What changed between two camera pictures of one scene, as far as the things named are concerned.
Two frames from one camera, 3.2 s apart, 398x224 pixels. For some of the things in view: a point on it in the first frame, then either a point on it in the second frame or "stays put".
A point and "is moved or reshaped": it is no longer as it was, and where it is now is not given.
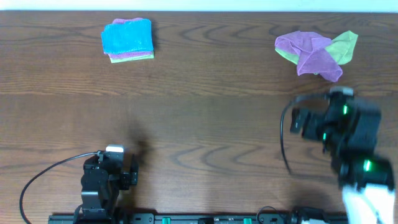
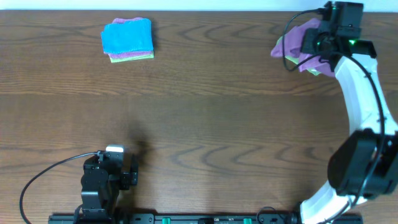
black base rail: x=199 y=218 stays put
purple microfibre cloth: x=313 y=56 is moved or reshaped
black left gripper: x=126 y=178 stays put
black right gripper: x=311 y=116 → x=308 y=36
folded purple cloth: x=122 y=55 stays put
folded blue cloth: x=132 y=35 stays put
